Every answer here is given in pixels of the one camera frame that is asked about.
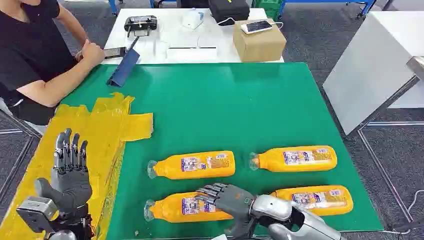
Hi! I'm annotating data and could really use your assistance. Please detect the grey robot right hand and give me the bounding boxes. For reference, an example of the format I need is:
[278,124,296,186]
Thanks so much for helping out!
[194,183,256,240]

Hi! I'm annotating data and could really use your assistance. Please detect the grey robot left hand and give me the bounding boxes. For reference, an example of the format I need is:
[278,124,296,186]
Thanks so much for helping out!
[34,128,93,216]

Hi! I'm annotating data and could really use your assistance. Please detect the orange drink bottle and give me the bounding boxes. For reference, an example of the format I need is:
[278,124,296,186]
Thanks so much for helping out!
[269,184,354,217]
[143,191,234,224]
[147,150,236,181]
[249,145,338,173]

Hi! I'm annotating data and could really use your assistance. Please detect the yellow sheet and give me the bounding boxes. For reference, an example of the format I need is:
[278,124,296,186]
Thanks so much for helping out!
[0,92,154,240]

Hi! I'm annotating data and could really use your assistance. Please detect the green mat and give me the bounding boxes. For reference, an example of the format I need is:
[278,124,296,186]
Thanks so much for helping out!
[61,62,384,240]

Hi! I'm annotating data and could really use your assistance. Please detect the person's right hand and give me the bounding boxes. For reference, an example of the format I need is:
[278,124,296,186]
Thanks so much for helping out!
[81,39,106,68]

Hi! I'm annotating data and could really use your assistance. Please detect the dark phone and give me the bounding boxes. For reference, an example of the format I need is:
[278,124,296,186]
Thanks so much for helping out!
[103,46,127,60]

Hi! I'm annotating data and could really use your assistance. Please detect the person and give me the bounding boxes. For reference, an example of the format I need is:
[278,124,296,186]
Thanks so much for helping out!
[0,0,106,126]

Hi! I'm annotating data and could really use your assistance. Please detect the cardboard box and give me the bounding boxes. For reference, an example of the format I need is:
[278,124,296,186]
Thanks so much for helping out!
[232,18,288,63]

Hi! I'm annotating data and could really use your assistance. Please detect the white table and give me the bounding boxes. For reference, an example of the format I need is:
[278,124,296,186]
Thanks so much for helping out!
[100,7,285,65]

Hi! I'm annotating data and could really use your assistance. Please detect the black remote controller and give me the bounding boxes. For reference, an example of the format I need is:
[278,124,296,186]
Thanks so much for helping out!
[123,15,159,38]

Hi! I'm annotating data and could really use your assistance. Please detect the white smartphone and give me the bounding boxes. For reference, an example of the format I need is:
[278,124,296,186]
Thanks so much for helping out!
[240,19,274,35]

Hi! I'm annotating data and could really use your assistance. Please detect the small white device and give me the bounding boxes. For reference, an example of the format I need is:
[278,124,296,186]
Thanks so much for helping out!
[181,8,205,31]

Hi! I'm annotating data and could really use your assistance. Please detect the black case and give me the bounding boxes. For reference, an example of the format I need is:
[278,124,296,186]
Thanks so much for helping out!
[207,0,251,24]

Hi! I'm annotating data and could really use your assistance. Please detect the green crate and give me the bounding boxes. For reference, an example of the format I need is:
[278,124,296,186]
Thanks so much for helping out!
[252,0,282,21]

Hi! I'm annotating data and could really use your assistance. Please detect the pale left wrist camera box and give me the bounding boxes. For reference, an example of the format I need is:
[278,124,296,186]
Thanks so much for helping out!
[15,196,59,233]

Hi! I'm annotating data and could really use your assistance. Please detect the white floor cable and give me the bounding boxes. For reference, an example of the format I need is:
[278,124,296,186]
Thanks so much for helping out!
[380,190,424,235]

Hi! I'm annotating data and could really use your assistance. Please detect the white charging cable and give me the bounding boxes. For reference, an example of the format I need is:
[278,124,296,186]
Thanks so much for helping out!
[216,17,285,31]

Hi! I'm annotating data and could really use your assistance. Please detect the blue metal frame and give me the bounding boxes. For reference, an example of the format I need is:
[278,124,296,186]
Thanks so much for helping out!
[107,0,378,19]

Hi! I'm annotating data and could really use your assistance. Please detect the grey metal bracket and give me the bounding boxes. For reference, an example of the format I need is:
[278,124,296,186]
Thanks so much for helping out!
[406,55,424,82]

